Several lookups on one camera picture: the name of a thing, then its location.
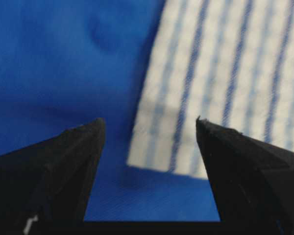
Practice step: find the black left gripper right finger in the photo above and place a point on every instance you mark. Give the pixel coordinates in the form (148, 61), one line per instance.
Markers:
(252, 182)

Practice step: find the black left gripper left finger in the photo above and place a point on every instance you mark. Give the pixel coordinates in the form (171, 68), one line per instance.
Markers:
(45, 187)

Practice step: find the blue white striped towel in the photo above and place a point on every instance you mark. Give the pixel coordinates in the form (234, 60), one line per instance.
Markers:
(228, 61)

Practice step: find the blue tablecloth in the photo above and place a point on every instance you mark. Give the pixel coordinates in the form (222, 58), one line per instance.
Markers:
(64, 63)

